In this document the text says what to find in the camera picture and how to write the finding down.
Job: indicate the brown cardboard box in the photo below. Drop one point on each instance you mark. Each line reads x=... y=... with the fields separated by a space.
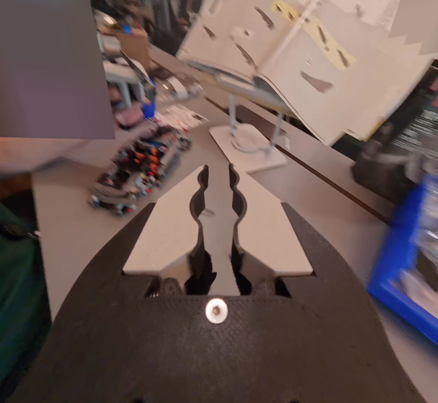
x=135 y=47

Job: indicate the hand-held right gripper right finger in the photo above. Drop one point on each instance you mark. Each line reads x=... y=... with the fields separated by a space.
x=270 y=238

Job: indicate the person's green shirt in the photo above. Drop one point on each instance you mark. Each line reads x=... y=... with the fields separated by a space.
x=20 y=290

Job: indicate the dark lego set box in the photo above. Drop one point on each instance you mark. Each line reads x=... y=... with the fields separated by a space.
x=403 y=143

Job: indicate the instruction booklet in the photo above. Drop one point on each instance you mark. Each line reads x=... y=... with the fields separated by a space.
x=291 y=57

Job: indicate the lego sticker sheet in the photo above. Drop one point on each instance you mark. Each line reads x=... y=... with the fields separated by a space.
x=181 y=115

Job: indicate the white stand with metal arms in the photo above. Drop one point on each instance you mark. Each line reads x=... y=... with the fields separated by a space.
x=246 y=150

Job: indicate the blue storage bin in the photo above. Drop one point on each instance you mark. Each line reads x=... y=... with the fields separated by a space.
x=393 y=256
x=149 y=109

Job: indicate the clear bag of lego parts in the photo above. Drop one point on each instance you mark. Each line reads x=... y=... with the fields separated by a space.
x=181 y=88

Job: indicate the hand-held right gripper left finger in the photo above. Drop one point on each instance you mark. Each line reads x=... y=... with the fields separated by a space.
x=164 y=238

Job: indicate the grey black lego car model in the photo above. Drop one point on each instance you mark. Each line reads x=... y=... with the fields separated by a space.
x=140 y=167

